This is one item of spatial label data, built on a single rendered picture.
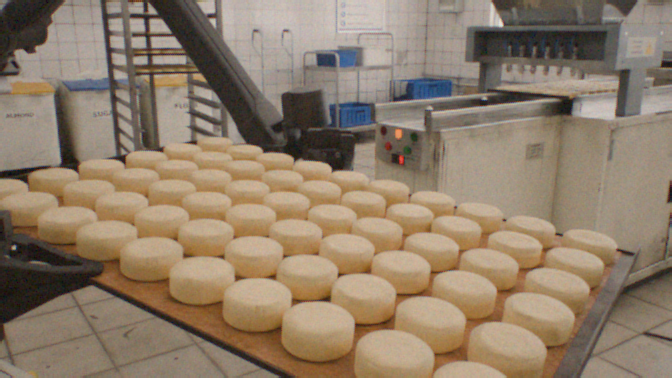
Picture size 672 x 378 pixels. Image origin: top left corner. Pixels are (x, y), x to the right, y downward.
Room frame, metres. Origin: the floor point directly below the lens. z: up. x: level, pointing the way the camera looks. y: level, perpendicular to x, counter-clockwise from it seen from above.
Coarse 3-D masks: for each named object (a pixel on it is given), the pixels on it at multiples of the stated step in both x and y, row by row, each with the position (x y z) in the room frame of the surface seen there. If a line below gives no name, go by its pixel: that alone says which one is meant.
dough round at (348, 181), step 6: (336, 174) 0.73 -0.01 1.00; (342, 174) 0.74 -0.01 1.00; (348, 174) 0.74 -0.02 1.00; (354, 174) 0.74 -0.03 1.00; (360, 174) 0.74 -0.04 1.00; (330, 180) 0.72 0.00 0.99; (336, 180) 0.71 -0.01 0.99; (342, 180) 0.71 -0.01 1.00; (348, 180) 0.71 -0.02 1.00; (354, 180) 0.71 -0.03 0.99; (360, 180) 0.72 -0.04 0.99; (366, 180) 0.72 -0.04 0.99; (342, 186) 0.71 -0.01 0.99; (348, 186) 0.70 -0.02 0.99; (354, 186) 0.71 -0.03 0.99; (360, 186) 0.71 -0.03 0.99; (366, 186) 0.72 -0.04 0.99; (342, 192) 0.71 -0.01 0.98
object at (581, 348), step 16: (16, 176) 0.66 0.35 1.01; (624, 256) 0.59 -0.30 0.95; (624, 272) 0.54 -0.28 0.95; (112, 288) 0.43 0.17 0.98; (608, 288) 0.51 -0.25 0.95; (144, 304) 0.41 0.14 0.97; (608, 304) 0.48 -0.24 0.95; (176, 320) 0.39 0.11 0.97; (592, 320) 0.44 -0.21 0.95; (208, 336) 0.38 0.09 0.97; (576, 336) 0.42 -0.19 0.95; (592, 336) 0.42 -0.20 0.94; (240, 352) 0.36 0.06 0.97; (576, 352) 0.39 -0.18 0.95; (272, 368) 0.35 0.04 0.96; (560, 368) 0.37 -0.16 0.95; (576, 368) 0.35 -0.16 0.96
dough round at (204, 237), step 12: (180, 228) 0.52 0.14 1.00; (192, 228) 0.52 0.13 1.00; (204, 228) 0.52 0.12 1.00; (216, 228) 0.53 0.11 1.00; (228, 228) 0.53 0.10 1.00; (180, 240) 0.51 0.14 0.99; (192, 240) 0.50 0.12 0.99; (204, 240) 0.50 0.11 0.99; (216, 240) 0.51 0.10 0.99; (228, 240) 0.52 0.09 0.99; (192, 252) 0.50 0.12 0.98; (204, 252) 0.50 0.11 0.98; (216, 252) 0.51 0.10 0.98
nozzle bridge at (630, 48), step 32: (480, 32) 2.82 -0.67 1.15; (544, 32) 2.61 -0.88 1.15; (576, 32) 2.49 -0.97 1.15; (608, 32) 2.29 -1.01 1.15; (640, 32) 2.34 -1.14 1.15; (480, 64) 2.90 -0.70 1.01; (544, 64) 2.54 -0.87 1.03; (576, 64) 2.42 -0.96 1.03; (608, 64) 2.28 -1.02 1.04; (640, 64) 2.36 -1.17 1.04; (640, 96) 2.38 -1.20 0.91
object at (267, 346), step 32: (224, 256) 0.51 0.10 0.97; (544, 256) 0.57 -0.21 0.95; (128, 288) 0.44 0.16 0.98; (160, 288) 0.44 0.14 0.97; (512, 288) 0.49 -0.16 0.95; (192, 320) 0.40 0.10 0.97; (224, 320) 0.40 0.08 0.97; (480, 320) 0.43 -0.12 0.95; (576, 320) 0.44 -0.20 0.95; (256, 352) 0.36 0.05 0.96; (288, 352) 0.37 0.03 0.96; (352, 352) 0.37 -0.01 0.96; (448, 352) 0.38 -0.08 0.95
